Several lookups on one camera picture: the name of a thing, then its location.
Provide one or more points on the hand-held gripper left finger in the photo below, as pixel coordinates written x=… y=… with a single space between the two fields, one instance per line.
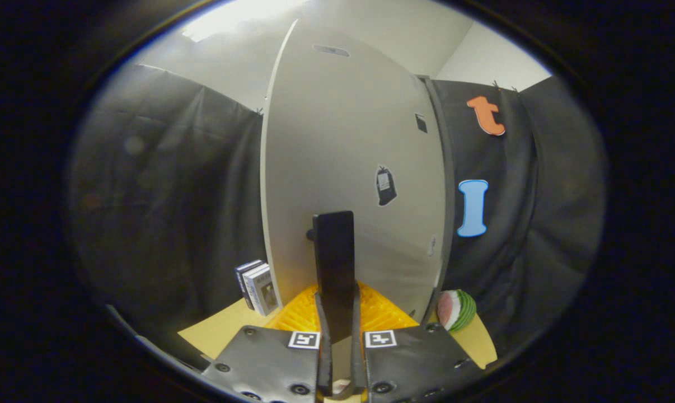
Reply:
x=325 y=252

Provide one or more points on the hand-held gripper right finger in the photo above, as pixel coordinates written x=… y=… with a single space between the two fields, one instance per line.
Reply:
x=346 y=252

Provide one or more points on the white small box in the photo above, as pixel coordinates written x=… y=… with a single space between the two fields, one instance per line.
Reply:
x=262 y=291

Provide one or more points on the dark blue small box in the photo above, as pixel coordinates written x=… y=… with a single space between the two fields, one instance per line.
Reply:
x=242 y=275

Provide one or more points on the toy watermelon slice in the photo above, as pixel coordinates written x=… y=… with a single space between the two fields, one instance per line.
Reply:
x=455 y=309

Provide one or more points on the black backdrop cloth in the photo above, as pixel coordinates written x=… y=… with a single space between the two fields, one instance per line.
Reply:
x=164 y=184

